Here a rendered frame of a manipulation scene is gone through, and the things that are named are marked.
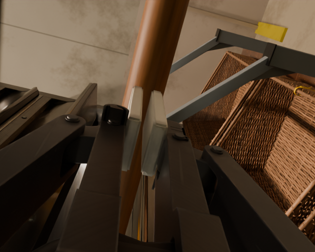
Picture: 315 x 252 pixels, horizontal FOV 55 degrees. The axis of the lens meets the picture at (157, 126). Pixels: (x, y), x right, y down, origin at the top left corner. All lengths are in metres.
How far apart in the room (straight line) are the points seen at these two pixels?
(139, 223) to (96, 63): 3.23
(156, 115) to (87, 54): 3.38
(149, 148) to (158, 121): 0.01
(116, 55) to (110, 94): 0.45
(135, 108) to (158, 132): 0.02
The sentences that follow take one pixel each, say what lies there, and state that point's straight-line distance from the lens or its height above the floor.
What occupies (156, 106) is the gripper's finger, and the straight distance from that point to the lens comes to 0.18.
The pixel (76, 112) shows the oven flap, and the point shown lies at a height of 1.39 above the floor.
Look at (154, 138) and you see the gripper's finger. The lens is 0.15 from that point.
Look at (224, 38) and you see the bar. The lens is 1.10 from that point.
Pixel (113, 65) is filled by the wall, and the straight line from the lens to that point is 3.52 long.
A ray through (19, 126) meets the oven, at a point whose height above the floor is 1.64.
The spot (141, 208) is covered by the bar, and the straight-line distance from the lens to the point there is 0.39.
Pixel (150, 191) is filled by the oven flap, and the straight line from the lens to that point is 1.15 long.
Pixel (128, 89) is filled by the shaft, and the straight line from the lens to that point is 0.23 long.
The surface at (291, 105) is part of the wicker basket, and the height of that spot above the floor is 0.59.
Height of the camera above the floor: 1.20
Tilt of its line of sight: 7 degrees down
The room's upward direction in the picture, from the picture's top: 77 degrees counter-clockwise
